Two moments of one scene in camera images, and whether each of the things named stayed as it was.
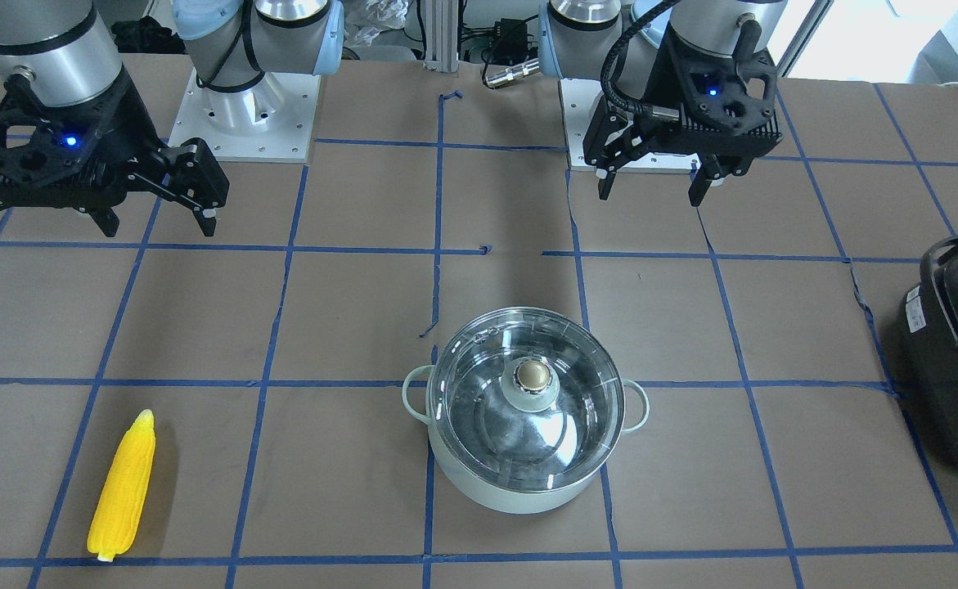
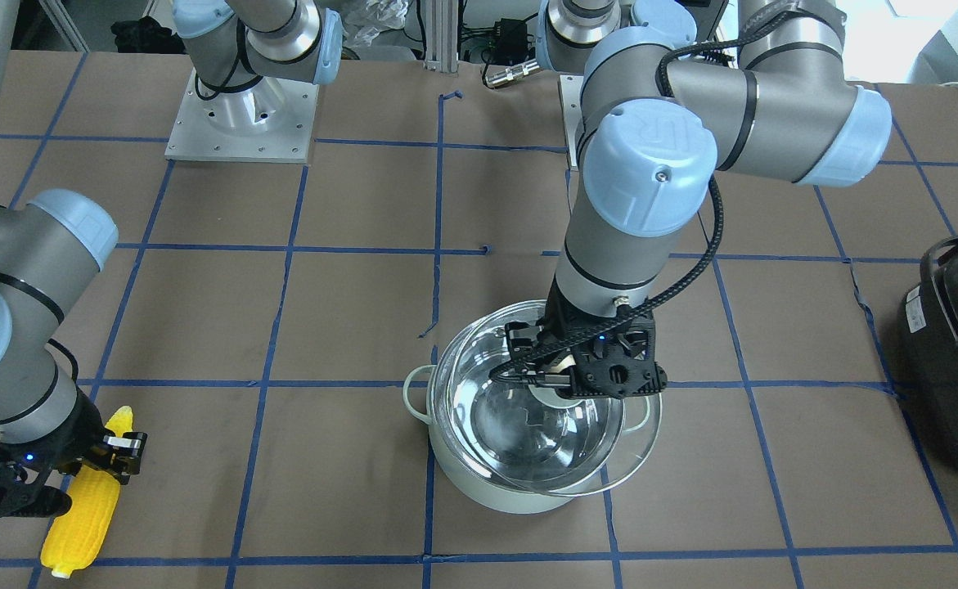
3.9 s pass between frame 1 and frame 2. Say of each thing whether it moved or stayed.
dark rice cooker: stayed
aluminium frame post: stayed
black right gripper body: moved
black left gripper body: moved
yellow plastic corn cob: moved
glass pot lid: moved
